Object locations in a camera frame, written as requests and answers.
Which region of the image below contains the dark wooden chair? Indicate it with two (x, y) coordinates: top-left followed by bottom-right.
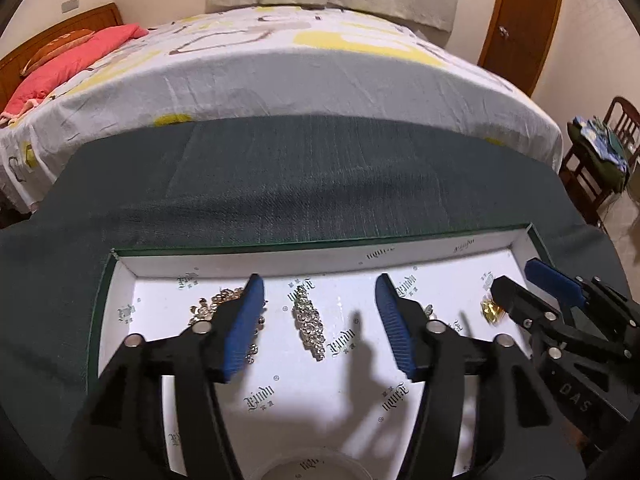
(559, 96), (640, 233)

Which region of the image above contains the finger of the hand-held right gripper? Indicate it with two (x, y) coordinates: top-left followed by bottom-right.
(490, 275), (563, 347)
(524, 257), (628, 318)

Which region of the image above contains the pile of clothes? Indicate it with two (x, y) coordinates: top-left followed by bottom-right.
(566, 116), (632, 193)

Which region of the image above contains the pink pillow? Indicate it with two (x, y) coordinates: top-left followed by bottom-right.
(0, 23), (150, 116)

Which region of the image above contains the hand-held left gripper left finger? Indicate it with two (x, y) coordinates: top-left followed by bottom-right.
(55, 273), (268, 480)

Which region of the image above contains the orange pillow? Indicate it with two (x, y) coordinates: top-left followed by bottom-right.
(21, 30), (96, 76)

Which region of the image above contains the brown wooden door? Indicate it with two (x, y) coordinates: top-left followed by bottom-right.
(477, 0), (567, 97)

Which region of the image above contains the wooden bed headboard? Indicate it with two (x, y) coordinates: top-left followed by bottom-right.
(0, 2), (125, 106)

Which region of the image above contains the pearl cluster brooch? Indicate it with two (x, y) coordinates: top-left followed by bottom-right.
(189, 287), (266, 363)

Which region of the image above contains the silver rhinestone brooch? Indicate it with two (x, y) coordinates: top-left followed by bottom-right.
(291, 296), (327, 362)

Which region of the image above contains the shallow box with white lining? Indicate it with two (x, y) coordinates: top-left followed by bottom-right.
(87, 222), (566, 480)

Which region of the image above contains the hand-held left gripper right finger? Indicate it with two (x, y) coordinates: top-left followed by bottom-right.
(375, 272), (586, 480)

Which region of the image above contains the patterned white bed sheet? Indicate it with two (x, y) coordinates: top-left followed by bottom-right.
(0, 5), (565, 211)

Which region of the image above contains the dark grey table cloth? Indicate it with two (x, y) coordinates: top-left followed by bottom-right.
(0, 115), (640, 480)

